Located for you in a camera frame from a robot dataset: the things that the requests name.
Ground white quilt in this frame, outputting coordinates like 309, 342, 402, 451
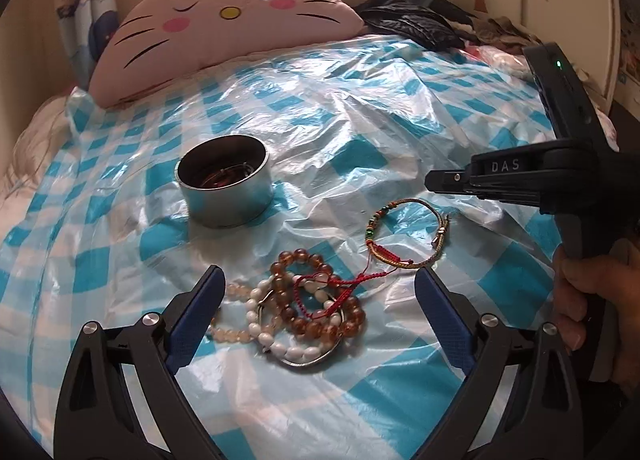
0, 92, 78, 205

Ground clear plastic bag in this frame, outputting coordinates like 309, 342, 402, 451
472, 46, 538, 78

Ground red cord bracelet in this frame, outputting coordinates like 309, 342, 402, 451
291, 239, 374, 321

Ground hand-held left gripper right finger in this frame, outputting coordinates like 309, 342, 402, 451
414, 269, 587, 460

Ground blue checked plastic sheet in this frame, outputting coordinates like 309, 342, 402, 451
0, 34, 618, 460

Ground round metal tin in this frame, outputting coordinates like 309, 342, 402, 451
174, 135, 275, 230

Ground cartoon whale curtain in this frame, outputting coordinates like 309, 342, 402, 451
51, 0, 120, 90

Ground gold braided bracelet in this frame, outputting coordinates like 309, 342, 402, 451
366, 198, 451, 271

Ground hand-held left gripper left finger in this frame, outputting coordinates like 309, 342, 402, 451
52, 264, 225, 460

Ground person's right hand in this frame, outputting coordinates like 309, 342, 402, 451
551, 245, 640, 393

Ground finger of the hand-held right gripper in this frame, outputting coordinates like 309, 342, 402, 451
423, 149, 552, 215

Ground black puffer jacket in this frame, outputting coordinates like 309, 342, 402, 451
359, 0, 467, 51

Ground pile of dark clothes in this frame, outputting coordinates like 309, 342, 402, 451
437, 0, 533, 48

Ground pink cat face pillow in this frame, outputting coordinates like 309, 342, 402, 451
88, 0, 366, 109

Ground amber bead bracelet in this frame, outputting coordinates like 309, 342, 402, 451
269, 248, 366, 341

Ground silver metal bangle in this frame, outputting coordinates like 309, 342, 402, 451
256, 289, 347, 369

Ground pale peach bead bracelet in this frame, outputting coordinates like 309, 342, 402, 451
209, 282, 283, 341

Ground white bead bracelet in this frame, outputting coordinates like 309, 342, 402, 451
244, 274, 347, 364

